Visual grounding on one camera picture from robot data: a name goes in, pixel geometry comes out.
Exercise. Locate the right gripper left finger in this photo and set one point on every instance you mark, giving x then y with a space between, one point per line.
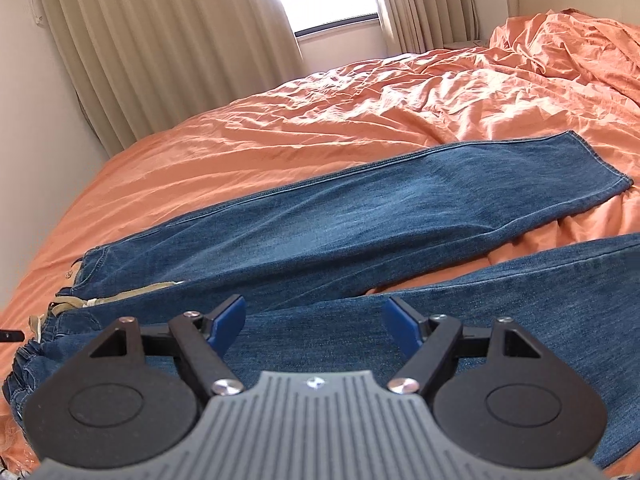
135 392

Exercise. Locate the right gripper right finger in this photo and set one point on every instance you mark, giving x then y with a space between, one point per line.
497 392

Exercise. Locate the blue denim jeans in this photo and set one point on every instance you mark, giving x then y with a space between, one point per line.
316 260

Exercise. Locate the orange bed sheet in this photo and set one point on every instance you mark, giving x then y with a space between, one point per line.
538 75

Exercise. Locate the beige left curtain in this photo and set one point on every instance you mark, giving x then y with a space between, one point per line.
143 66

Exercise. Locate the beige curtain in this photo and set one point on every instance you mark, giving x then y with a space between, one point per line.
417 26
143 66

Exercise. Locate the beige right curtain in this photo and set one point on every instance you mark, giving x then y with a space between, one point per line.
417 26

